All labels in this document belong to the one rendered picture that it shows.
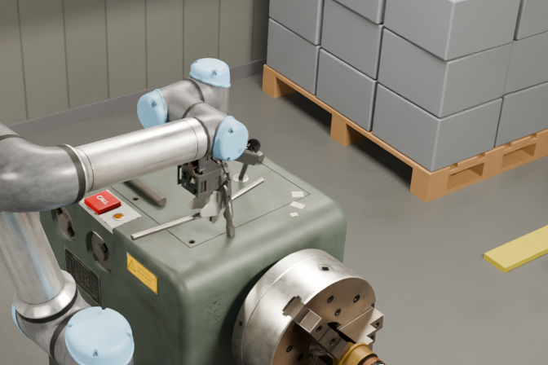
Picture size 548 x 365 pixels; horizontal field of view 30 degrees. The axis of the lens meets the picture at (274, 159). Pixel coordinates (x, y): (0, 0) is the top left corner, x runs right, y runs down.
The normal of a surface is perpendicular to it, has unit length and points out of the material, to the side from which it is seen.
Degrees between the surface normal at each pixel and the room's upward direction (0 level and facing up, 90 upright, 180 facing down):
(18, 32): 90
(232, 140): 90
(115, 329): 8
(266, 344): 70
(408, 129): 90
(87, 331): 8
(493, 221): 0
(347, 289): 90
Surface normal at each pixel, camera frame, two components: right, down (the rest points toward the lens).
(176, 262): 0.05, -0.86
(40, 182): 0.39, 0.11
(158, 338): -0.75, 0.31
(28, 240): 0.68, 0.41
